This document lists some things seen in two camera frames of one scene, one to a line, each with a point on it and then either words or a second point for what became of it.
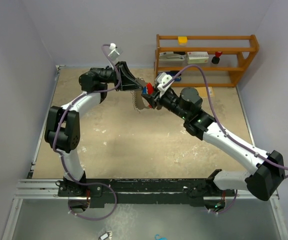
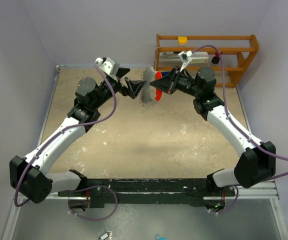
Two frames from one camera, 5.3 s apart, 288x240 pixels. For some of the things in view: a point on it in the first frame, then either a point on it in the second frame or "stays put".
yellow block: [182, 40] stays put
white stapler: [172, 57] stays put
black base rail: [190, 191] stays put
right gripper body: [158, 98] to [177, 80]
